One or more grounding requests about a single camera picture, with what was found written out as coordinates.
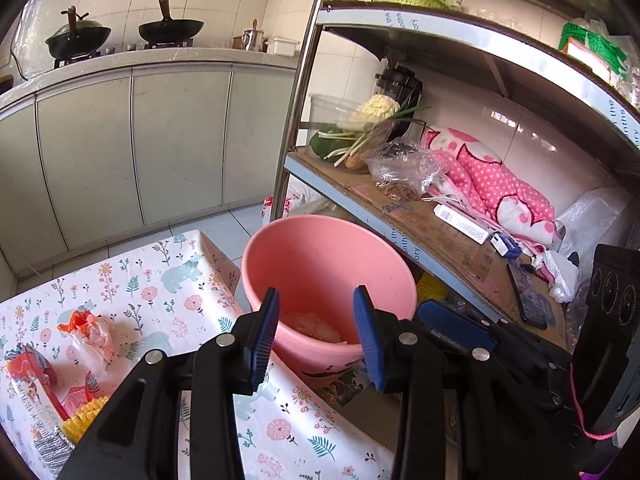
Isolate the white plastic bag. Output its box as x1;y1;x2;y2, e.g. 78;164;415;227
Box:
532;187;631;303

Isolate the small blue white box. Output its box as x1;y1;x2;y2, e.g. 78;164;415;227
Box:
490;232;523;260

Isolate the pink polka dot cloth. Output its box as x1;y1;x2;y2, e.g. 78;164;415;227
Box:
420;125;563;261

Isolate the yellow bumpy plastic item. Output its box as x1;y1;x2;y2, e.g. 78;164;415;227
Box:
60;396;109;444

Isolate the black blender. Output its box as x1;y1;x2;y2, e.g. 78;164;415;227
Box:
375;65;423;111

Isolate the green pepper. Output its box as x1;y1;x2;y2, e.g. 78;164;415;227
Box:
310;130;351;161

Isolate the clear bag of dried food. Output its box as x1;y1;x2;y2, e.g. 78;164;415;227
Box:
365;137;453;201

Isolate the metal shelf rack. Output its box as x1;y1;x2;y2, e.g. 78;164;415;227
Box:
270;0;640;351

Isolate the gas stove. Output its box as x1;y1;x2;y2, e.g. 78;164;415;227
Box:
52;39;196;68

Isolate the metal kettle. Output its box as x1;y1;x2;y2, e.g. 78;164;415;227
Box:
241;19;266;52

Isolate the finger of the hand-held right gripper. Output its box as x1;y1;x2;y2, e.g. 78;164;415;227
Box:
417;299;573;376

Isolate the floral printed tablecloth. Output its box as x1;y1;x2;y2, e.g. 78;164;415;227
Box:
0;230;396;480

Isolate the red snack packet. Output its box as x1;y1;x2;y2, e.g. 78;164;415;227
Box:
2;342;71;423

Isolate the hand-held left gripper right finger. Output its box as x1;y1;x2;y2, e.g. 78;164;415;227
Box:
352;285;581;480

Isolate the black wok with handle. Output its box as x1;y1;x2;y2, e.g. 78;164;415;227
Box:
138;0;205;43

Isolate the red plastic wrapper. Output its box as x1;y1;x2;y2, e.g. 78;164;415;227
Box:
62;372;103;411

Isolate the pink cord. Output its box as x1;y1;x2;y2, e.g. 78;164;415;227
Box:
570;364;617;442

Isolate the black phone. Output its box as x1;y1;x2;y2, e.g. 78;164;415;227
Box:
506;262;548;331

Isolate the white bag with red print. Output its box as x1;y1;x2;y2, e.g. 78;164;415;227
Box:
261;182;326;231

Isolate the clear plastic container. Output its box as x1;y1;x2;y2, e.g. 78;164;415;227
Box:
307;93;368;136

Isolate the cardboard shelf liner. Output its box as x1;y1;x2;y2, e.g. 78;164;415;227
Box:
290;150;571;351

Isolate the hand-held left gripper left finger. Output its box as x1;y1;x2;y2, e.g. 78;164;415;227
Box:
57;287;281;480

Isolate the pale green kitchen cabinet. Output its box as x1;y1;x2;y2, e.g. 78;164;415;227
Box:
0;62;301;281

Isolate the clear plastic bag orange top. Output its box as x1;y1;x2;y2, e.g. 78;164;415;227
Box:
57;309;118;386

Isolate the silver foil packet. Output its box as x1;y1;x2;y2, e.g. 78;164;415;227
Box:
30;422;76;478

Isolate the long white carton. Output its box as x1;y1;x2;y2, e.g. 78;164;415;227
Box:
432;204;491;245

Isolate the black wok with lid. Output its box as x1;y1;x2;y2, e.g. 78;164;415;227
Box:
45;6;112;60

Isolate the white rectangular container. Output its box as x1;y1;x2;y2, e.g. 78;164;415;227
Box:
266;36;301;56

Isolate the pink plastic bucket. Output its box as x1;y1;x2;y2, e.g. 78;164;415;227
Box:
241;214;418;391

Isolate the cauliflower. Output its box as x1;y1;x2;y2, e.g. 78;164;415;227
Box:
346;94;401;131

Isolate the green and white bag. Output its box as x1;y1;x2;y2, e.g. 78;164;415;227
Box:
557;19;640;91

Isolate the white crumpled plastic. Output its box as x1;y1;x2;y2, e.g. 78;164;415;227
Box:
285;312;347;346

